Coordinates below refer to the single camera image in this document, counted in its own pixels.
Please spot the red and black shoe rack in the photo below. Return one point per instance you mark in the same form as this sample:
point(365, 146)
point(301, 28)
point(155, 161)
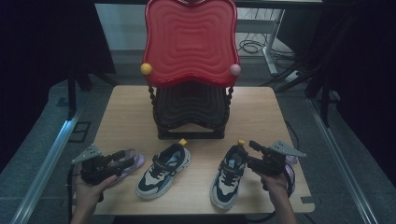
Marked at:
point(190, 46)

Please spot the black metal stand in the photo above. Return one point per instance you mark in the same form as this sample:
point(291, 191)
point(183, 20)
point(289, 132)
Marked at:
point(71, 93)

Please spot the aluminium floor rail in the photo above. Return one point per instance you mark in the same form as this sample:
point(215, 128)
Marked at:
point(339, 161)
point(46, 168)

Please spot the navy and white sneaker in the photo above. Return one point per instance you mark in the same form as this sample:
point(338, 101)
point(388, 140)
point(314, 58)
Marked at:
point(225, 186)
point(155, 180)

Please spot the person's right hand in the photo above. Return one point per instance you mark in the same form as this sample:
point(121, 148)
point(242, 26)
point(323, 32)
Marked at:
point(275, 185)

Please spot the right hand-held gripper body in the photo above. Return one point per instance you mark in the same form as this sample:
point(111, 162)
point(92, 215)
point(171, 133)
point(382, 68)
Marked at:
point(271, 163)

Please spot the white power strip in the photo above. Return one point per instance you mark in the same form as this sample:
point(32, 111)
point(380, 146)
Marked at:
point(292, 76)

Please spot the white desk frame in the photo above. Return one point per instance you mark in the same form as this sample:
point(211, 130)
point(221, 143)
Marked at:
point(271, 46)

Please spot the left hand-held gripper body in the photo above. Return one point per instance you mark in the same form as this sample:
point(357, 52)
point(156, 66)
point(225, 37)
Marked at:
point(96, 169)

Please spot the person's left hand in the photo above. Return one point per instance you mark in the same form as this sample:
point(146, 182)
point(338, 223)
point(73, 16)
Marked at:
point(88, 196)

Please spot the black curtain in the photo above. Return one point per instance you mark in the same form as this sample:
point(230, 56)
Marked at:
point(361, 77)
point(37, 62)

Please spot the purple child's shoe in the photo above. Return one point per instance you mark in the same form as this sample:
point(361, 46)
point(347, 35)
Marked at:
point(291, 174)
point(139, 159)

